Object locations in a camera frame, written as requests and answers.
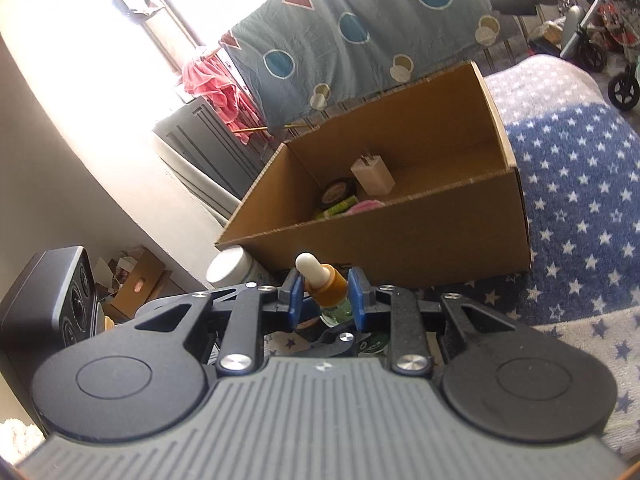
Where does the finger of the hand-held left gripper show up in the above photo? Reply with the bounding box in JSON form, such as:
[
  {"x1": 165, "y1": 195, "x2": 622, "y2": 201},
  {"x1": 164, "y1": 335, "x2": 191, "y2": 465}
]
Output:
[{"x1": 307, "y1": 327, "x2": 373, "y2": 359}]

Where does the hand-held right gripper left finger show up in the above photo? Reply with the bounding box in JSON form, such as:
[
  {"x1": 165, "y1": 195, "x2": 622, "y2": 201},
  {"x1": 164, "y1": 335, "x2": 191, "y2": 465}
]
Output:
[{"x1": 132, "y1": 267, "x2": 304, "y2": 377}]

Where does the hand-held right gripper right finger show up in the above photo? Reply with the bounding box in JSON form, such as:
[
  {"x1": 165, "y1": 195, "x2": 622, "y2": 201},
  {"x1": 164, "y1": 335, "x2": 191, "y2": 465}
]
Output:
[{"x1": 348, "y1": 267, "x2": 507, "y2": 377}]

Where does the amber dropper bottle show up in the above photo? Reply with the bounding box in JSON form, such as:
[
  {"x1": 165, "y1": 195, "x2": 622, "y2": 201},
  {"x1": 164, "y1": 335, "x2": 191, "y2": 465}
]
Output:
[{"x1": 294, "y1": 252, "x2": 364, "y2": 332}]

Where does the cardboard box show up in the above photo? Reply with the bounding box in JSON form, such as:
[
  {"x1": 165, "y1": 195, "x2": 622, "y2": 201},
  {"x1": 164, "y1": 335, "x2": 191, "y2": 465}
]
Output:
[{"x1": 215, "y1": 60, "x2": 532, "y2": 282}]

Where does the white lidded jar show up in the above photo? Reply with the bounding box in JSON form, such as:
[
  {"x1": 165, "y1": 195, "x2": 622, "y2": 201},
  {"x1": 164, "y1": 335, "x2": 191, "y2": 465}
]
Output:
[{"x1": 206, "y1": 245, "x2": 274, "y2": 287}]

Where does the pink round item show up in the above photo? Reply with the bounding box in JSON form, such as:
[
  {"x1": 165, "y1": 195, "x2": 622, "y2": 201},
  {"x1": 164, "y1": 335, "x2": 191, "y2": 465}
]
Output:
[{"x1": 347, "y1": 199, "x2": 384, "y2": 216}]

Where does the green tube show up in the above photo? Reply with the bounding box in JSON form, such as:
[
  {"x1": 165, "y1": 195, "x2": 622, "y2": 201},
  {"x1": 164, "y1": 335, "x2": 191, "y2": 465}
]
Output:
[{"x1": 313, "y1": 195, "x2": 359, "y2": 220}]

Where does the small open cardboard carton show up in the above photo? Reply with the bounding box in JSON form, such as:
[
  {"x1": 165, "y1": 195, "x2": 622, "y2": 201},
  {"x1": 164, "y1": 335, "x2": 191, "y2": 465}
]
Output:
[{"x1": 111, "y1": 247, "x2": 174, "y2": 319}]

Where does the round tin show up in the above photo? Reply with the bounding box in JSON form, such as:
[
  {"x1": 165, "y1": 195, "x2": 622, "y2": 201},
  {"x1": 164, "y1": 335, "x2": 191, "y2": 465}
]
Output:
[{"x1": 320, "y1": 178, "x2": 359, "y2": 206}]

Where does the white charger plug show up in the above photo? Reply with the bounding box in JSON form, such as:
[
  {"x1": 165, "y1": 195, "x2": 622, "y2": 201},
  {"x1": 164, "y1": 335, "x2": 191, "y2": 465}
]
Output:
[{"x1": 350, "y1": 149, "x2": 396, "y2": 195}]

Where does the white fluffy cloth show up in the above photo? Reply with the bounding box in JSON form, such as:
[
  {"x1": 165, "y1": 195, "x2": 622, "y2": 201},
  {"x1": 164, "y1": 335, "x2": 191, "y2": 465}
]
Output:
[{"x1": 0, "y1": 417, "x2": 47, "y2": 463}]

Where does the red cloth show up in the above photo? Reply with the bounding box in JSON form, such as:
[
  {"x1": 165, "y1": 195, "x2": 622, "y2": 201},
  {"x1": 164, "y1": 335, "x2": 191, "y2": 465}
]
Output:
[{"x1": 181, "y1": 50, "x2": 262, "y2": 134}]

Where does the blue star-print blanket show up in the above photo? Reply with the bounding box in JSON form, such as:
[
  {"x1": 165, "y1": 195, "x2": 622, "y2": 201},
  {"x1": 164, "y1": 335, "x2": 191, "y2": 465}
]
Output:
[{"x1": 265, "y1": 54, "x2": 640, "y2": 461}]

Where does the grey sheet with blue circles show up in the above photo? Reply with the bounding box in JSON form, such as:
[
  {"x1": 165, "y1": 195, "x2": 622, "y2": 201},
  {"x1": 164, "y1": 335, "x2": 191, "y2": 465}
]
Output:
[{"x1": 219, "y1": 0, "x2": 521, "y2": 129}]

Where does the wheelchair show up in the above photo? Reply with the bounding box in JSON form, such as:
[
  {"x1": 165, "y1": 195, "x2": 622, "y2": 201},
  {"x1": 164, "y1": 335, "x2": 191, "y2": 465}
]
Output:
[{"x1": 556, "y1": 0, "x2": 640, "y2": 112}]

